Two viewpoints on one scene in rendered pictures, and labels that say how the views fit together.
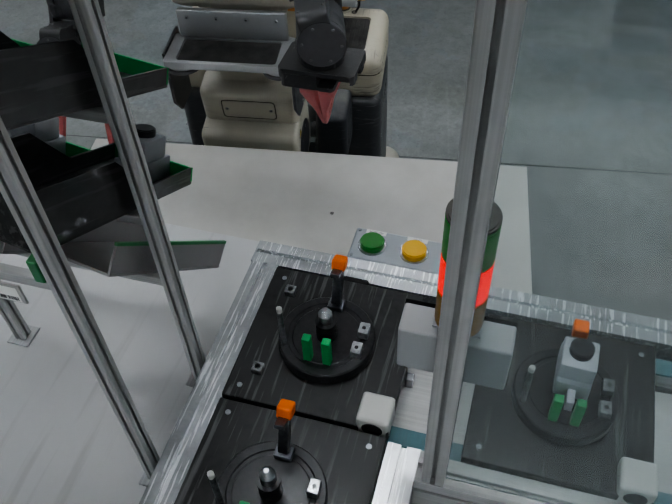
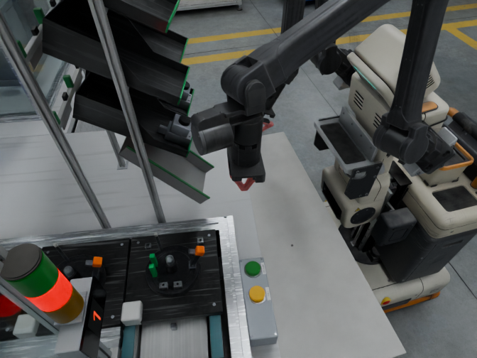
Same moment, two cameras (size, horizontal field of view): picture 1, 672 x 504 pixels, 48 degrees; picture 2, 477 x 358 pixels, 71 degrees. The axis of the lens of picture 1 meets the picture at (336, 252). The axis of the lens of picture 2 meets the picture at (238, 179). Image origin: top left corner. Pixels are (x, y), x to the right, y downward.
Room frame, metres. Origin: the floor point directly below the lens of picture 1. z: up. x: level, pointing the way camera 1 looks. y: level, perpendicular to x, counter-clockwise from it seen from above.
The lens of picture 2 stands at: (0.62, -0.42, 1.79)
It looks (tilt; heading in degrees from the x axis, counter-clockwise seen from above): 48 degrees down; 65
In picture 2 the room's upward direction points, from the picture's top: straight up
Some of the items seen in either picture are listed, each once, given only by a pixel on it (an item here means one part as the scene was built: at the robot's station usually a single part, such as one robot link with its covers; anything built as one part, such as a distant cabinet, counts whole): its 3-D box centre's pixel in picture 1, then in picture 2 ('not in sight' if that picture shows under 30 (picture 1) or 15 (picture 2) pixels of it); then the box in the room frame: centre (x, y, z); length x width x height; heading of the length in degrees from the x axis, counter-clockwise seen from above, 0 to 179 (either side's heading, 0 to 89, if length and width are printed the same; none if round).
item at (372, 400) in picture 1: (326, 326); (170, 263); (0.63, 0.02, 1.01); 0.24 x 0.24 x 0.13; 72
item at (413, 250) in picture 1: (414, 252); (257, 294); (0.80, -0.13, 0.96); 0.04 x 0.04 x 0.02
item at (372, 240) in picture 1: (372, 244); (253, 269); (0.83, -0.06, 0.96); 0.04 x 0.04 x 0.02
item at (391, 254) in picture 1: (413, 264); (256, 299); (0.80, -0.13, 0.93); 0.21 x 0.07 x 0.06; 72
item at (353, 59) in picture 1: (321, 46); (245, 150); (0.83, 0.00, 1.34); 0.10 x 0.07 x 0.07; 71
